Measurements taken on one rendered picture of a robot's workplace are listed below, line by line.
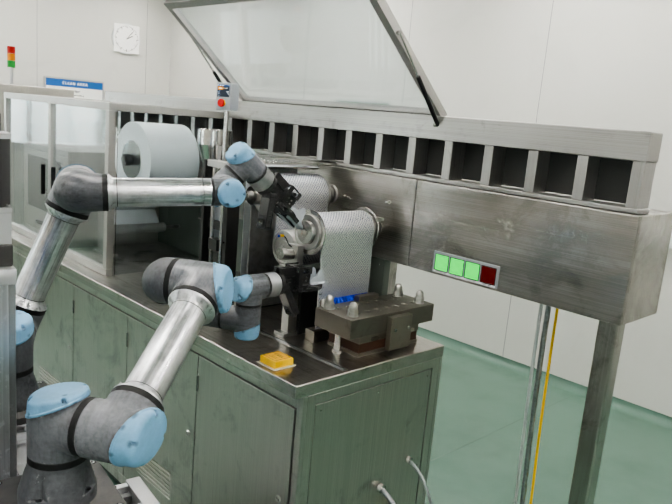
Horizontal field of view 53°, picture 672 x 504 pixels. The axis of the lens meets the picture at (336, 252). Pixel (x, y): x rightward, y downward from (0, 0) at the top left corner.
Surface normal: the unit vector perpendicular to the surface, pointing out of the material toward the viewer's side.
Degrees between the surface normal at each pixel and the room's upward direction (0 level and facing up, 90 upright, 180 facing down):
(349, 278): 90
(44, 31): 90
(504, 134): 90
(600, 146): 90
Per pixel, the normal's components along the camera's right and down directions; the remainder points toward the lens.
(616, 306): -0.72, 0.07
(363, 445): 0.69, 0.20
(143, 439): 0.93, 0.21
